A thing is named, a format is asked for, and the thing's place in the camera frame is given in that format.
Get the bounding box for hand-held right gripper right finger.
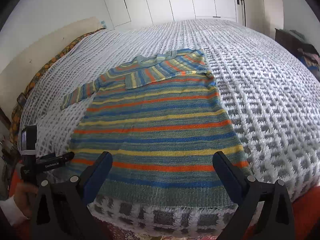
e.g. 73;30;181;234
212;151;295;240

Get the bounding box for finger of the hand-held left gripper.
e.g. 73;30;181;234
59;151;75;166

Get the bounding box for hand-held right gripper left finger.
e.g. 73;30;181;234
30;151;113;240

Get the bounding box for striped knitted sweater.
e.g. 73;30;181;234
60;49;253;209

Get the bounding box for person's left forearm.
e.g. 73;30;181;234
0;197;30;227

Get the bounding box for dark wooden nightstand with clothes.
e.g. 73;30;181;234
282;29;320;71

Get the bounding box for person's left hand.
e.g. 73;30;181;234
10;180;40;217

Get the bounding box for dark wooden furniture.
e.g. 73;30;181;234
0;106;23;200

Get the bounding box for orange floral bedsheet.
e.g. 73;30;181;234
9;28;108;143

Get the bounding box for orange cloth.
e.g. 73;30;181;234
9;174;320;240

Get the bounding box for white grey checkered blanket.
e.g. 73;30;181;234
19;19;320;234

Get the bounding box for cream headboard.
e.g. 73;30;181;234
0;17;100;110

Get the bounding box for dark wooden dresser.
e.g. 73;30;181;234
274;28;304;53

